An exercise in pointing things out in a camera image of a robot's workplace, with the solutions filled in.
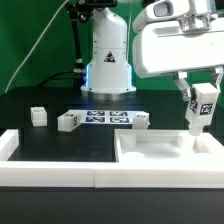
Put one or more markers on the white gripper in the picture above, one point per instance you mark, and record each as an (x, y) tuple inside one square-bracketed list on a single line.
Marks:
[(162, 48)]

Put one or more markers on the white square tabletop part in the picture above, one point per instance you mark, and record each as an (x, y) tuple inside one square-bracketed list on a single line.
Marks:
[(162, 145)]

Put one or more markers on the white front fence wall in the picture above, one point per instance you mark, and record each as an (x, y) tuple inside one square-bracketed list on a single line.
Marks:
[(108, 175)]

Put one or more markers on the blue april tag sheet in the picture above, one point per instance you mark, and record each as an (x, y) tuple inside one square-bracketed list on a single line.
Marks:
[(108, 116)]

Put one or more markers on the white left fence block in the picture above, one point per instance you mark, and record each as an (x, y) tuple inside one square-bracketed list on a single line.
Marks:
[(9, 141)]

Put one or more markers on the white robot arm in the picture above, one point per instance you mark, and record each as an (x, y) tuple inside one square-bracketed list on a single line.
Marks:
[(109, 73)]

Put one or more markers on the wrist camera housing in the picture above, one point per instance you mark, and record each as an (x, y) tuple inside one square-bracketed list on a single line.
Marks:
[(160, 10)]

